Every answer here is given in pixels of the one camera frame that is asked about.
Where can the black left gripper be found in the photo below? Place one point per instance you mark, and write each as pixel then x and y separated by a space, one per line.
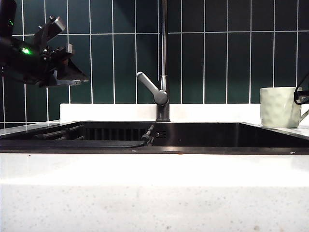
pixel 38 62

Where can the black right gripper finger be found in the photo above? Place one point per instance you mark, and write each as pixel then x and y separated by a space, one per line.
pixel 297 96

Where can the pale green dimpled ceramic mug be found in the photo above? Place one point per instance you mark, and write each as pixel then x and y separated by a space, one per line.
pixel 277 108

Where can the grey metal faucet lever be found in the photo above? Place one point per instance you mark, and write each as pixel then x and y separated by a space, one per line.
pixel 149 84

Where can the black sink drain tray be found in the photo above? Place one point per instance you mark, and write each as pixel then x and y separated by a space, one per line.
pixel 72 143

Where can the black kitchen sink basin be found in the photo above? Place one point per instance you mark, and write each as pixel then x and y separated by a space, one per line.
pixel 217 137

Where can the black jointed sink rod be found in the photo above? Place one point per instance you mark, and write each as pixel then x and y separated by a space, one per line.
pixel 147 135

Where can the dark metal faucet column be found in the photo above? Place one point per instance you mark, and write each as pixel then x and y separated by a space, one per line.
pixel 164 48

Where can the square sink overflow plate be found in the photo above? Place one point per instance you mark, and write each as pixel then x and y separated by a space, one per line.
pixel 160 134

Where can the long black rack rod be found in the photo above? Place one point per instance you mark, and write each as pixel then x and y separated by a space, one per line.
pixel 51 134

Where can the short black rack rod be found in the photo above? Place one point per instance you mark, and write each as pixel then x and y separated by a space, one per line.
pixel 72 139

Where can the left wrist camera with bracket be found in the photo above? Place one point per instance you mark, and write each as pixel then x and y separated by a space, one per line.
pixel 48 30

